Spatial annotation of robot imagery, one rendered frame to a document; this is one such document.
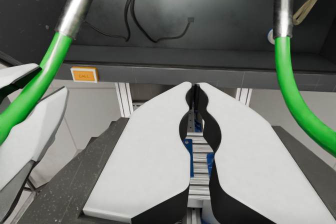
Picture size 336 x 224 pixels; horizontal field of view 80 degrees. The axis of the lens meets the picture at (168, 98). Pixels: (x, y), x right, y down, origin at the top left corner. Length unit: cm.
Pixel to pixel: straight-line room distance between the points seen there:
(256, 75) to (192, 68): 13
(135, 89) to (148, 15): 87
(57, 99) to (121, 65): 27
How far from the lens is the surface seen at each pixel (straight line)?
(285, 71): 23
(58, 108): 17
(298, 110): 20
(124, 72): 43
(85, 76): 45
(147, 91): 131
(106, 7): 53
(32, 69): 18
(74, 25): 20
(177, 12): 50
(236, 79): 43
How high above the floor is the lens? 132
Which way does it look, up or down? 57 degrees down
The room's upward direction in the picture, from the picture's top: 173 degrees counter-clockwise
